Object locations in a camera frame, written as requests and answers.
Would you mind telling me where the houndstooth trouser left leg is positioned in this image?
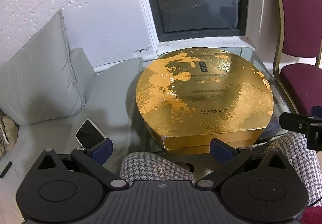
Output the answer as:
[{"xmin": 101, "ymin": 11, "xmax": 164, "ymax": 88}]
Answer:
[{"xmin": 120, "ymin": 152, "xmax": 195, "ymax": 185}]

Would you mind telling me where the houndstooth trouser leg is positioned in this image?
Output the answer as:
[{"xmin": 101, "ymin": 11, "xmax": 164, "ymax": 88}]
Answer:
[
  {"xmin": 120, "ymin": 152, "xmax": 195, "ymax": 185},
  {"xmin": 251, "ymin": 131, "xmax": 322, "ymax": 208}
]

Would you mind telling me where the beige crumpled cloth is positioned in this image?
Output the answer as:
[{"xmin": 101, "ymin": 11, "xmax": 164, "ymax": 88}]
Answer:
[{"xmin": 0, "ymin": 111, "xmax": 18, "ymax": 159}]

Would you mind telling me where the gold round gift box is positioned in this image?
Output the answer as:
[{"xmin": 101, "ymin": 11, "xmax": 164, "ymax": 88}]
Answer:
[{"xmin": 150, "ymin": 129, "xmax": 264, "ymax": 155}]

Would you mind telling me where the grey sofa seat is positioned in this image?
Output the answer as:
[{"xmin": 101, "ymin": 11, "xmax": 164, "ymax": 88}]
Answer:
[{"xmin": 1, "ymin": 48, "xmax": 145, "ymax": 223}]

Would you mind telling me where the houndstooth trouser right leg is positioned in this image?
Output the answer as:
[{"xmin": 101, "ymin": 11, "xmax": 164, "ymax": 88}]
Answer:
[{"xmin": 251, "ymin": 131, "xmax": 322, "ymax": 208}]

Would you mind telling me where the gold round box lid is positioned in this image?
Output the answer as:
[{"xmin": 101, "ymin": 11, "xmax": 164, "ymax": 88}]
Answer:
[{"xmin": 136, "ymin": 47, "xmax": 274, "ymax": 137}]

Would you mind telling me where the white cased smartphone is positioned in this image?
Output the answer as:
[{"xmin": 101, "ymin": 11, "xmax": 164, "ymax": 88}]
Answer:
[{"xmin": 75, "ymin": 119, "xmax": 106, "ymax": 149}]

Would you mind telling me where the maroon padded chair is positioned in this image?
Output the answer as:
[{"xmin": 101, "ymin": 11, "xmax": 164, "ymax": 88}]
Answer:
[{"xmin": 273, "ymin": 0, "xmax": 321, "ymax": 115}]

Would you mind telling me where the grey sofa cushion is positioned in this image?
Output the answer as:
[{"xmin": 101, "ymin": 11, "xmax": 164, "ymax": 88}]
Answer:
[{"xmin": 1, "ymin": 12, "xmax": 85, "ymax": 125}]

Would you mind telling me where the dark framed window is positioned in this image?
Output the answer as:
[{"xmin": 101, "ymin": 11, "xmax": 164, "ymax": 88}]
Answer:
[{"xmin": 141, "ymin": 0, "xmax": 262, "ymax": 54}]

